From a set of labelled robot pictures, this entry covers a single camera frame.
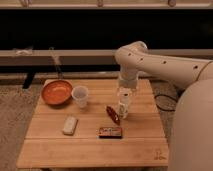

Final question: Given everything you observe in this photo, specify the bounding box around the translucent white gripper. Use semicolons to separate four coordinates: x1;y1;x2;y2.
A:
117;75;138;114

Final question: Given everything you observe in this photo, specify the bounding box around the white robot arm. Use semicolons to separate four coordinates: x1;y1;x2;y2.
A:
115;41;213;171

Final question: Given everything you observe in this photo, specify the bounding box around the orange ceramic bowl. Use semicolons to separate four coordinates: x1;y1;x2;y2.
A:
41;80;73;105

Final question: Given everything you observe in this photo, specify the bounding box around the red oval packet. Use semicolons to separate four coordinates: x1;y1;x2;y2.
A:
106;106;120;125

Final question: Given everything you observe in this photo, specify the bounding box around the dark rectangular snack box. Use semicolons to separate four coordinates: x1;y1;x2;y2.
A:
99;127;122;139

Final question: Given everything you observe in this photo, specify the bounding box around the clear plastic cup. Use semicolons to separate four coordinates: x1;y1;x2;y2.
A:
71;86;88;108

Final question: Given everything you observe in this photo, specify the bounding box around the wooden folding table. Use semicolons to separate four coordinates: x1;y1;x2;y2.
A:
17;79;168;169

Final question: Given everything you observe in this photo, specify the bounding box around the white rectangular bar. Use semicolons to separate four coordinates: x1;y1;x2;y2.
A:
62;116;77;135

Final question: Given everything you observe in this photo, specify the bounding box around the black table leg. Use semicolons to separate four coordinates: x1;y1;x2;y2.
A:
22;72;35;89

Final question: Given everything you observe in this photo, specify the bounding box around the black cable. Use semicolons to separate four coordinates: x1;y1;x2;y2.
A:
153;93;179;113

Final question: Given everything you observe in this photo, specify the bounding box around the grey window ledge rail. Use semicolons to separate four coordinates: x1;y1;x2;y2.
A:
0;49;213;66

